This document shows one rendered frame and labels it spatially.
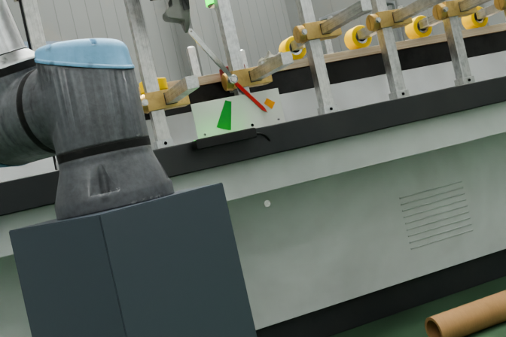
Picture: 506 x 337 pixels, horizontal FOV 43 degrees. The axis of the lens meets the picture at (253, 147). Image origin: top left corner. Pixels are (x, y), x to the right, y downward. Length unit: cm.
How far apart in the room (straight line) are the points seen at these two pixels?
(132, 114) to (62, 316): 32
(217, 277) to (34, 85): 42
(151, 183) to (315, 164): 95
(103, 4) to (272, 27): 303
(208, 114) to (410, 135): 65
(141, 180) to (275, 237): 110
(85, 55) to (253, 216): 112
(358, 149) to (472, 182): 60
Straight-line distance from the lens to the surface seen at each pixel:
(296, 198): 207
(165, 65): 793
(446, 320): 192
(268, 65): 168
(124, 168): 100
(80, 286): 98
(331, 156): 191
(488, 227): 246
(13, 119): 111
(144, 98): 173
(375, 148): 198
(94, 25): 744
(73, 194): 101
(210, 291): 102
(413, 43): 234
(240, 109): 179
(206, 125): 175
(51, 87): 104
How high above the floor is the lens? 64
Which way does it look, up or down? level
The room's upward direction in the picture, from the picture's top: 13 degrees counter-clockwise
